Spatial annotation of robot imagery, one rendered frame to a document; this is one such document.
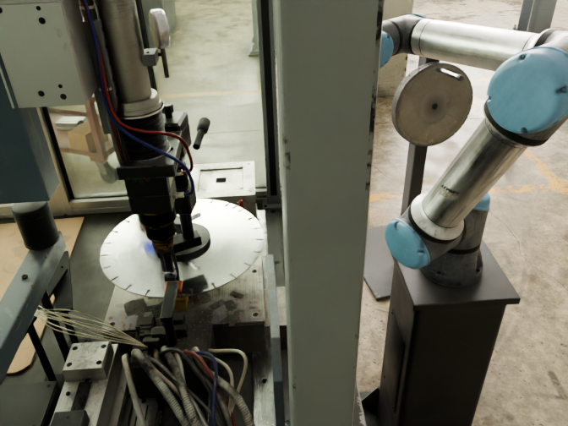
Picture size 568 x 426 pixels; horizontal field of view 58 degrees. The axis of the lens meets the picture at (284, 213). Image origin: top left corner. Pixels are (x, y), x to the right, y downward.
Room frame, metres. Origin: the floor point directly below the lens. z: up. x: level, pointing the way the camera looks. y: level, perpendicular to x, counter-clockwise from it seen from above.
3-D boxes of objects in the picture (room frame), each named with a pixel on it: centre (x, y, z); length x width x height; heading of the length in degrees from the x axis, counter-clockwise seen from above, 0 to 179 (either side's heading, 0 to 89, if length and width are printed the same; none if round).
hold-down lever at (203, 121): (0.81, 0.15, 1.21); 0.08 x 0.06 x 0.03; 3
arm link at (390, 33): (1.07, -0.19, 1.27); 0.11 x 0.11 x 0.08; 37
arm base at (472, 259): (0.97, -0.41, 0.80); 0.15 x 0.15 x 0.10
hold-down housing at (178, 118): (0.78, 0.18, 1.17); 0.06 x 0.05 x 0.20; 174
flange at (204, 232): (0.85, 0.21, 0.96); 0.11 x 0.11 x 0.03
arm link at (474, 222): (0.97, -0.40, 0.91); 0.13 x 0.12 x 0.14; 127
